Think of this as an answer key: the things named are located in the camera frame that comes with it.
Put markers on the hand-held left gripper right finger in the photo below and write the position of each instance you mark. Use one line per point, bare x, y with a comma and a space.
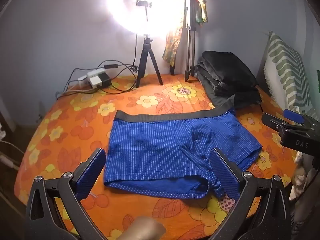
222, 175

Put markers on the white plug adapter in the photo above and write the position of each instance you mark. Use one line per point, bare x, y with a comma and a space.
2, 131

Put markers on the small black tripod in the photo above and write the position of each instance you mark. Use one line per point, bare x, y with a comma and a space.
147, 48

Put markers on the tall silver tripod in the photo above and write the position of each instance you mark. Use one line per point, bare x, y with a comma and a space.
189, 30

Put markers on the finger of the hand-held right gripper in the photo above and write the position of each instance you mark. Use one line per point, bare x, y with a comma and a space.
272, 122
293, 116

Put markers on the black charger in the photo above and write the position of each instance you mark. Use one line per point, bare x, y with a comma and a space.
105, 80

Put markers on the black phone holder clamp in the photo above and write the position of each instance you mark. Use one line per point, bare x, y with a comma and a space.
143, 3

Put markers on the green patterned cloth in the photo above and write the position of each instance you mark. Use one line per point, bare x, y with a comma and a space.
202, 12

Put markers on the orange floral bedsheet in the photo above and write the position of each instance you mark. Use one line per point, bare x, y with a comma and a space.
75, 130

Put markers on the blue striped short pants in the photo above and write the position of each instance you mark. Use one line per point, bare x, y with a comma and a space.
155, 150

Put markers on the beige fuzzy cloth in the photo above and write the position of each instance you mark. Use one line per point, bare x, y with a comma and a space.
300, 172

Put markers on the pile of dark folded clothes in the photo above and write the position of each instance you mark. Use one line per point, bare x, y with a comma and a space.
230, 80

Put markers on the yellow floral cloth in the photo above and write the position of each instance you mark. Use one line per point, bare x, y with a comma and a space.
172, 47

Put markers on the green striped white pillow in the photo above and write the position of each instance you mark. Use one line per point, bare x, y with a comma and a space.
285, 75

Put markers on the tan rounded object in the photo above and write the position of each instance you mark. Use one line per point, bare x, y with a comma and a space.
145, 230

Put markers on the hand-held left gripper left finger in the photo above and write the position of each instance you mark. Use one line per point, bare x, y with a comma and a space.
91, 172

